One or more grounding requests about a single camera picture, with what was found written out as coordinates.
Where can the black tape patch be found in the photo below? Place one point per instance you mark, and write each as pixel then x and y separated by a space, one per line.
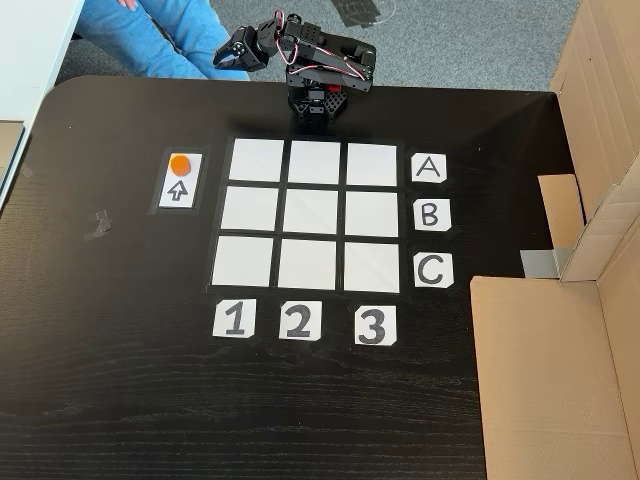
pixel 361 11

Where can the large brown cardboard box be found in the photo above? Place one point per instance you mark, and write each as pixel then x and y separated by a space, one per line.
pixel 550 380

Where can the paper sheet letter B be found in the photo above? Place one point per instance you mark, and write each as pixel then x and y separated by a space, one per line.
pixel 431 215

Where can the person's hand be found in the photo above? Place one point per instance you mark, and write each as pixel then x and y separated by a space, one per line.
pixel 128 3

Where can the paper sheet letter A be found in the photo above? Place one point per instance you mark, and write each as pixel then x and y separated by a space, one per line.
pixel 429 168

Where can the round orange token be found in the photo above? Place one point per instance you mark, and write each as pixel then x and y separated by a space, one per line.
pixel 180 165

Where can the white table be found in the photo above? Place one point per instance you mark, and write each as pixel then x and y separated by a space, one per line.
pixel 30 55

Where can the paper sheet with arrow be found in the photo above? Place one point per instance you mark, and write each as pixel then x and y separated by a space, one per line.
pixel 177 192

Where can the paper sheet letter C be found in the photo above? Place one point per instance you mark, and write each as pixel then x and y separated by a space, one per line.
pixel 433 270

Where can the person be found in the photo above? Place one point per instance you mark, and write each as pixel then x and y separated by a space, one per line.
pixel 150 35

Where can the white grid sheet, black tape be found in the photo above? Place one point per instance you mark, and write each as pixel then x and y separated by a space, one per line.
pixel 310 212

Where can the paper sheet number 1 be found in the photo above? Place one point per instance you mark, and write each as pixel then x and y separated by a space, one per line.
pixel 234 318

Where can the paper sheet number 3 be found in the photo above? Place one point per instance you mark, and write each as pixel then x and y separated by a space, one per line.
pixel 375 325

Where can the dark grey chair seat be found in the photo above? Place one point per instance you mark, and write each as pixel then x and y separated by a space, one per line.
pixel 85 60

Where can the paper sheet number 2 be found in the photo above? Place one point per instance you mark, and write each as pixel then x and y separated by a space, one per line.
pixel 300 320

